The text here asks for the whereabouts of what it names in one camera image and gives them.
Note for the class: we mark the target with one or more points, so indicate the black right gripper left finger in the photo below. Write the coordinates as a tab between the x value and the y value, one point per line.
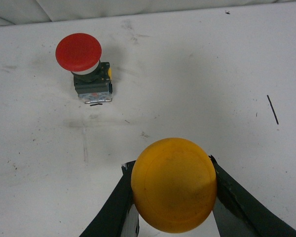
118	217

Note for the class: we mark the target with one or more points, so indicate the white curtain backdrop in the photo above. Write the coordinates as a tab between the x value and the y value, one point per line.
21	12

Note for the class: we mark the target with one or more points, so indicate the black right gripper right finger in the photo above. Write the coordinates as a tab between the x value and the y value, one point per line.
239	214

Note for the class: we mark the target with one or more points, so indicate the yellow mushroom push button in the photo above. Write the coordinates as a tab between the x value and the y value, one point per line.
174	185

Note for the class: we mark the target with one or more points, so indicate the red mushroom push button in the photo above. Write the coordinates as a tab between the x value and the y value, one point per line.
80	54

